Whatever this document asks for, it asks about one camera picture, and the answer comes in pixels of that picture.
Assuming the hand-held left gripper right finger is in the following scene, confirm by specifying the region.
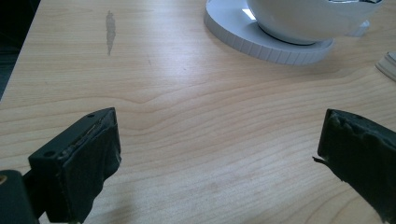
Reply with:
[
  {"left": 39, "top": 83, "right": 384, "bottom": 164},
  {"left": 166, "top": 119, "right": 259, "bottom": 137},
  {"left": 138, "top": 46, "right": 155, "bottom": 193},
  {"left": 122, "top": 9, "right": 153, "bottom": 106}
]
[{"left": 312, "top": 108, "right": 396, "bottom": 224}]

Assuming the white bowl stand with pole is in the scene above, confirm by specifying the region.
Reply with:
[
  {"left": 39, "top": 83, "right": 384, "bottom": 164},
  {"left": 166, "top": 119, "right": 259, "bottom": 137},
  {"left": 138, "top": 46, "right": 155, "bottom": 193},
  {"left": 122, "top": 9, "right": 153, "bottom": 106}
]
[{"left": 204, "top": 0, "right": 386, "bottom": 66}]

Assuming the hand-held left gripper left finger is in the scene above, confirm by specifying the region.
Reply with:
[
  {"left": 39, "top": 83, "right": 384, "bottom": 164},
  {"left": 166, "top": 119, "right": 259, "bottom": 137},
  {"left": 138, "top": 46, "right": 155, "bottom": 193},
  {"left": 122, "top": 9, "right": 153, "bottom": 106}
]
[{"left": 27, "top": 106, "right": 122, "bottom": 224}]

